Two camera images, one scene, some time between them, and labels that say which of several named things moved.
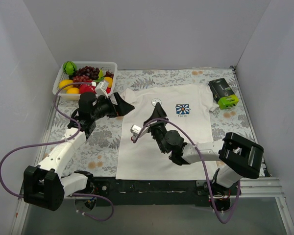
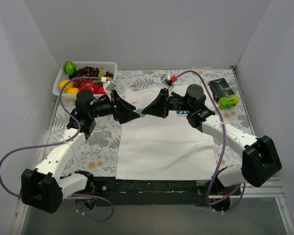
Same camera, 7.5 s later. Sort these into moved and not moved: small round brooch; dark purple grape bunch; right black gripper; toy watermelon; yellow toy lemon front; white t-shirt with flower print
Moved: small round brooch; right black gripper
Not moved: white t-shirt with flower print; yellow toy lemon front; dark purple grape bunch; toy watermelon
